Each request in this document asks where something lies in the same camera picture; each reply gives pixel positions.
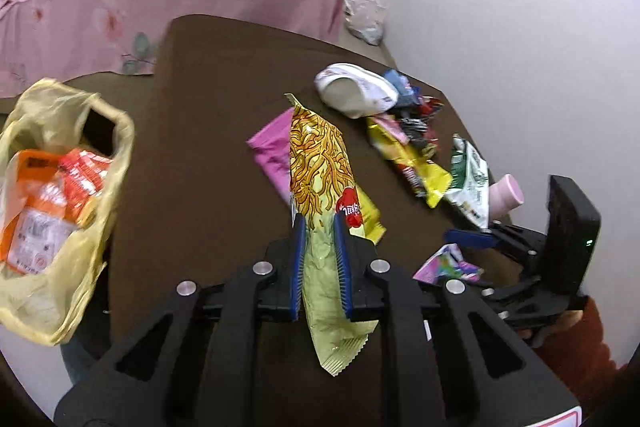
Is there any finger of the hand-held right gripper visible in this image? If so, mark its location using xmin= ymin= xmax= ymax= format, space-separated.
xmin=444 ymin=223 xmax=548 ymax=275
xmin=480 ymin=282 xmax=588 ymax=348

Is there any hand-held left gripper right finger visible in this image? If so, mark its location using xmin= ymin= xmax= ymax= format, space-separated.
xmin=334 ymin=212 xmax=583 ymax=427

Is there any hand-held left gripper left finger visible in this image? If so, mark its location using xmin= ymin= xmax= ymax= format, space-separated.
xmin=54 ymin=213 xmax=307 ymax=427

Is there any pink green colourful wrapper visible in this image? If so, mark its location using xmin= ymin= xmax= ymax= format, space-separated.
xmin=412 ymin=243 xmax=485 ymax=284

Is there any green white milk carton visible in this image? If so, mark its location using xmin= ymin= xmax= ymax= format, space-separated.
xmin=444 ymin=133 xmax=490 ymax=230

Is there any yellow noodle print snack packet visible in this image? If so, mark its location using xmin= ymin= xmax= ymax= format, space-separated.
xmin=284 ymin=93 xmax=381 ymax=378

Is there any crushed white paper cup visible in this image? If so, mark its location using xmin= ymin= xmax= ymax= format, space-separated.
xmin=314 ymin=63 xmax=399 ymax=118

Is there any yellow plastic bag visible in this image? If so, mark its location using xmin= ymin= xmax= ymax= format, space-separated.
xmin=0 ymin=78 xmax=136 ymax=347

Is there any person's right forearm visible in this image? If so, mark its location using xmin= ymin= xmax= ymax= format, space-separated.
xmin=520 ymin=297 xmax=626 ymax=408

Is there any pink cup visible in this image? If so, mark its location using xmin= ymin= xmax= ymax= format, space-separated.
xmin=487 ymin=173 xmax=526 ymax=224

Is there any yellow and red snack packet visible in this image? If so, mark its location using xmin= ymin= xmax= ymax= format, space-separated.
xmin=366 ymin=117 xmax=453 ymax=208

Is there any pink and yellow snack packet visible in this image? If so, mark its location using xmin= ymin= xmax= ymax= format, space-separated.
xmin=247 ymin=107 xmax=387 ymax=244

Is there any pile of small candy wrappers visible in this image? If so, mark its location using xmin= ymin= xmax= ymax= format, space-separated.
xmin=380 ymin=69 xmax=446 ymax=158

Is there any red orange food packet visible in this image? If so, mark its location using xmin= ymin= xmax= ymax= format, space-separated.
xmin=57 ymin=148 xmax=113 ymax=228

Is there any white plastic bag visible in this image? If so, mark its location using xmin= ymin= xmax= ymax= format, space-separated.
xmin=344 ymin=0 xmax=390 ymax=46

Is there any orange white food packet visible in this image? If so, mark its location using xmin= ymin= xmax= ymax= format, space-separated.
xmin=0 ymin=149 xmax=81 ymax=278

